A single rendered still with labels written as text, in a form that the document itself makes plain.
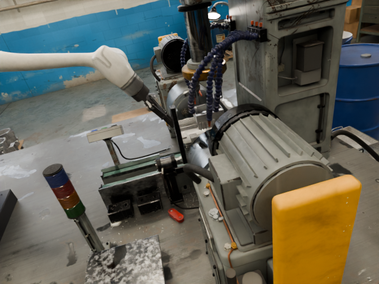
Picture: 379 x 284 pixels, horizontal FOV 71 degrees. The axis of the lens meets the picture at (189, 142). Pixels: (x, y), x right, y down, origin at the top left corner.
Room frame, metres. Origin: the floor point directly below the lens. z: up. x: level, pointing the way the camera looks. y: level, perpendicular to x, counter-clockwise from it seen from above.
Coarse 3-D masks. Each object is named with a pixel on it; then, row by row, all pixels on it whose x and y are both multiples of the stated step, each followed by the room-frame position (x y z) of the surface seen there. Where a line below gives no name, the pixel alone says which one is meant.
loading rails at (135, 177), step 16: (144, 160) 1.08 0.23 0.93; (112, 176) 1.03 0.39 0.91; (128, 176) 1.04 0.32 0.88; (144, 176) 0.94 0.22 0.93; (160, 176) 0.95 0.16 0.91; (176, 176) 0.96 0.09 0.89; (112, 192) 0.92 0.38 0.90; (128, 192) 0.93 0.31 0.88; (144, 192) 0.94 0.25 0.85; (160, 192) 0.94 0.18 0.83
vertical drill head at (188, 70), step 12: (192, 12) 1.01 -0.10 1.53; (204, 12) 1.02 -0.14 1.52; (192, 24) 1.01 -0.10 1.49; (204, 24) 1.01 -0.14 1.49; (192, 36) 1.02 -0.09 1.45; (204, 36) 1.01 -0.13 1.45; (192, 48) 1.03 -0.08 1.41; (204, 48) 1.01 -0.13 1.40; (192, 60) 1.04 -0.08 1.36; (192, 72) 0.98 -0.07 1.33; (204, 72) 0.96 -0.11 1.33; (216, 72) 0.97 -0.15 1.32
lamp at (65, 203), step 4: (76, 192) 0.71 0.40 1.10; (68, 196) 0.67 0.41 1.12; (72, 196) 0.68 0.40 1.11; (76, 196) 0.69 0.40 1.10; (60, 200) 0.67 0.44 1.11; (64, 200) 0.67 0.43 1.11; (68, 200) 0.67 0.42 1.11; (72, 200) 0.68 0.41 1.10; (76, 200) 0.68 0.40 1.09; (60, 204) 0.68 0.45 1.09; (64, 204) 0.67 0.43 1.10; (68, 204) 0.67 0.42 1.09; (72, 204) 0.67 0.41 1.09; (76, 204) 0.68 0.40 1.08
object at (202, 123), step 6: (198, 108) 1.09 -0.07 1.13; (204, 108) 1.10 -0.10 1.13; (222, 108) 1.02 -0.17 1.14; (204, 114) 1.00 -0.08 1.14; (216, 114) 1.00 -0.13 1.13; (198, 120) 1.00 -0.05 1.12; (204, 120) 1.00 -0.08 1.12; (216, 120) 1.00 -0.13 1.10; (198, 126) 1.00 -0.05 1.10; (204, 126) 1.00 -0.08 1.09; (210, 126) 1.00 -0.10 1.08
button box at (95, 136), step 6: (114, 126) 1.21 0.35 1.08; (120, 126) 1.21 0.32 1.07; (90, 132) 1.20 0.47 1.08; (96, 132) 1.20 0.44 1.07; (102, 132) 1.20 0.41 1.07; (108, 132) 1.20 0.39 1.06; (114, 132) 1.20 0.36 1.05; (120, 132) 1.20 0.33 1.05; (90, 138) 1.19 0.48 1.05; (96, 138) 1.18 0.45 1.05; (102, 138) 1.18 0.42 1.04
